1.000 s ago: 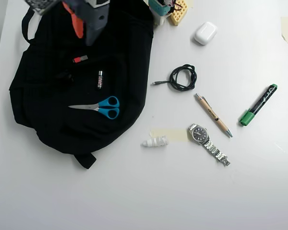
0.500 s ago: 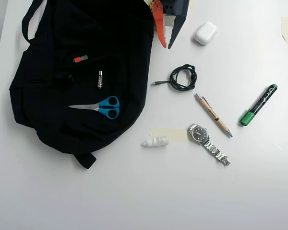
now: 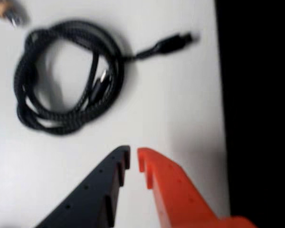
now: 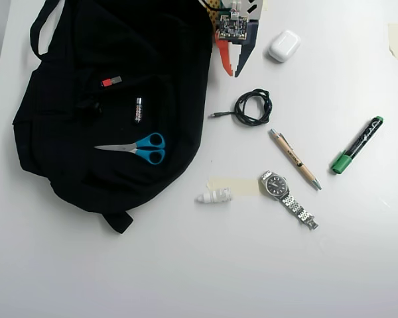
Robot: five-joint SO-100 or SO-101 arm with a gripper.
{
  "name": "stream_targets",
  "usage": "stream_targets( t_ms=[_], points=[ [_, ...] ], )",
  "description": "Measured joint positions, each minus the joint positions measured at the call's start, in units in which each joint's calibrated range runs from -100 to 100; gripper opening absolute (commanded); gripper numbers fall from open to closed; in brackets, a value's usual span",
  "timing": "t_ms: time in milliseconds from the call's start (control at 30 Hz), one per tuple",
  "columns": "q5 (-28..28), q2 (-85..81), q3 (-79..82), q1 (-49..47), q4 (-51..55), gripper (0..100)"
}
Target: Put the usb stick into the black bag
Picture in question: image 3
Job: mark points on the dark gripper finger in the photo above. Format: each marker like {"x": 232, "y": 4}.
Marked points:
{"x": 90, "y": 197}

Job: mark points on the black fabric bag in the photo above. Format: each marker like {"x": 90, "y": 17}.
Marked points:
{"x": 261, "y": 107}

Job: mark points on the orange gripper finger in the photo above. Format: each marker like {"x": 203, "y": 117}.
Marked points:
{"x": 180, "y": 197}

